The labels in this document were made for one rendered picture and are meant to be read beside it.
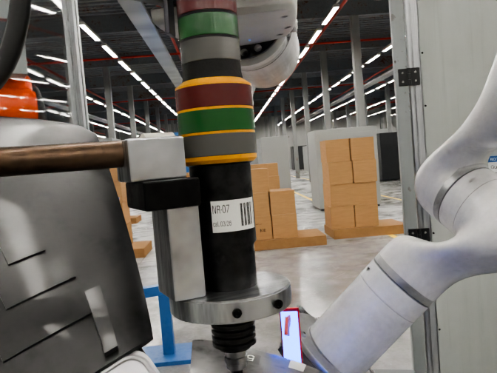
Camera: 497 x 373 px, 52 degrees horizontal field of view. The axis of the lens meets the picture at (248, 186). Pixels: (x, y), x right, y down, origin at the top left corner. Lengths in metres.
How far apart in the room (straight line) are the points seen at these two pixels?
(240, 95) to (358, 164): 8.14
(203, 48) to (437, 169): 0.66
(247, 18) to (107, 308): 0.21
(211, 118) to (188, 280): 0.09
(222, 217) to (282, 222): 7.57
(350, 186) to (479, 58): 6.38
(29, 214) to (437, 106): 1.90
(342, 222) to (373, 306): 7.56
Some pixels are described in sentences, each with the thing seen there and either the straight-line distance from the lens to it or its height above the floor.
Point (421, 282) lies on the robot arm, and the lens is 0.88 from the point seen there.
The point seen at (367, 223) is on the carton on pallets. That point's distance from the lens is 8.55.
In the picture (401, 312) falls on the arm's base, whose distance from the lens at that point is 0.89.
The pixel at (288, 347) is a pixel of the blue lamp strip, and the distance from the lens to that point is 0.67.
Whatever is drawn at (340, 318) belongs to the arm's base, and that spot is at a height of 1.10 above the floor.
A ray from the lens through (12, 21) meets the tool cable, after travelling 0.27.
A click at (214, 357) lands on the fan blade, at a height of 1.19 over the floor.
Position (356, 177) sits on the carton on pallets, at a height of 0.96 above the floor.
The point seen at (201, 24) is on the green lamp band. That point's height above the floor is 1.46.
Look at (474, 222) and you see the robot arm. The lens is 0.85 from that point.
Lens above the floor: 1.38
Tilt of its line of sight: 3 degrees down
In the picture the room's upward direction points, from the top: 5 degrees counter-clockwise
